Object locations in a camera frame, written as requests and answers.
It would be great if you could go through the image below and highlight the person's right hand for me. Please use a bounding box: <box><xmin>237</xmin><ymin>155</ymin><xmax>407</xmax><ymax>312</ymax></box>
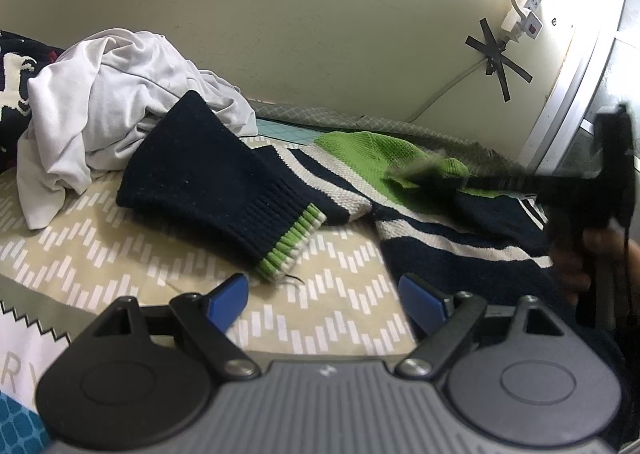
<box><xmin>549</xmin><ymin>228</ymin><xmax>639</xmax><ymax>313</ymax></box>

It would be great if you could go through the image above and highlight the aluminium window frame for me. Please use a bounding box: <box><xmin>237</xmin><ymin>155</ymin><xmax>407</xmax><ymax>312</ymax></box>
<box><xmin>518</xmin><ymin>0</ymin><xmax>639</xmax><ymax>173</ymax></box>

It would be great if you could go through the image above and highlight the grey wall cable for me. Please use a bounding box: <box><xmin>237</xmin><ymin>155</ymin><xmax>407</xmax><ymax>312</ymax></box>
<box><xmin>406</xmin><ymin>59</ymin><xmax>490</xmax><ymax>121</ymax></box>

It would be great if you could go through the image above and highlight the navy green white knit sweater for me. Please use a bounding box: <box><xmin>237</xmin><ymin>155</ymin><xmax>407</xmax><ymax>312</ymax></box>
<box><xmin>115</xmin><ymin>90</ymin><xmax>576</xmax><ymax>350</ymax></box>

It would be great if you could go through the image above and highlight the white power strip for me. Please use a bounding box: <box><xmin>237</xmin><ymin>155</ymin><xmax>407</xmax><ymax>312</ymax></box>
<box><xmin>501</xmin><ymin>0</ymin><xmax>544</xmax><ymax>42</ymax></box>

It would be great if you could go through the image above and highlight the white crumpled shirt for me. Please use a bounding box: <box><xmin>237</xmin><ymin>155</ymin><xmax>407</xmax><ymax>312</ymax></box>
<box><xmin>16</xmin><ymin>29</ymin><xmax>258</xmax><ymax>230</ymax></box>

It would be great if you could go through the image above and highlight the patterned beige bed sheet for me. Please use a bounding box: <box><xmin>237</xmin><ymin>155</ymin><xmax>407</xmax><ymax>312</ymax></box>
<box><xmin>0</xmin><ymin>101</ymin><xmax>532</xmax><ymax>454</ymax></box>

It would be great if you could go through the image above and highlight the dark patterned garment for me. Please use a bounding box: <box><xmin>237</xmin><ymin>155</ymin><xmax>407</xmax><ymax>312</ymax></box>
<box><xmin>0</xmin><ymin>30</ymin><xmax>64</xmax><ymax>173</ymax></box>

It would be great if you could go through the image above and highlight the black tape cross on wall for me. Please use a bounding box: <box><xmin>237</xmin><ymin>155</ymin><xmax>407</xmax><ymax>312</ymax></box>
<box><xmin>465</xmin><ymin>18</ymin><xmax>533</xmax><ymax>102</ymax></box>

